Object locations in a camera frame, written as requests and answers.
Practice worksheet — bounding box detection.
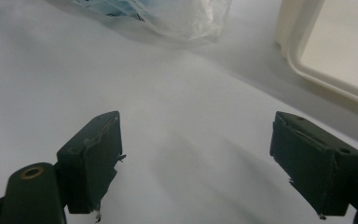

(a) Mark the white table mat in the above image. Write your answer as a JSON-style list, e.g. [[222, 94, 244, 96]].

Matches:
[[0, 0, 358, 224]]

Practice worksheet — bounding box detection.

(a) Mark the white plastic bin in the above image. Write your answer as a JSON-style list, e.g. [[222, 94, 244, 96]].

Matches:
[[274, 0, 358, 112]]

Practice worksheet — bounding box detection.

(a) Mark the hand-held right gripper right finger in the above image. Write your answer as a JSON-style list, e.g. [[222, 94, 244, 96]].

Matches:
[[268, 110, 358, 220]]

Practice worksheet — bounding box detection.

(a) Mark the clear plastic bag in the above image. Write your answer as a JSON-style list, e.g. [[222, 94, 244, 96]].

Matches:
[[71, 0, 233, 45]]

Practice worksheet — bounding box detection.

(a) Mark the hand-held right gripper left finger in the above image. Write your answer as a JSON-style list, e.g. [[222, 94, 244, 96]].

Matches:
[[55, 110, 128, 223]]

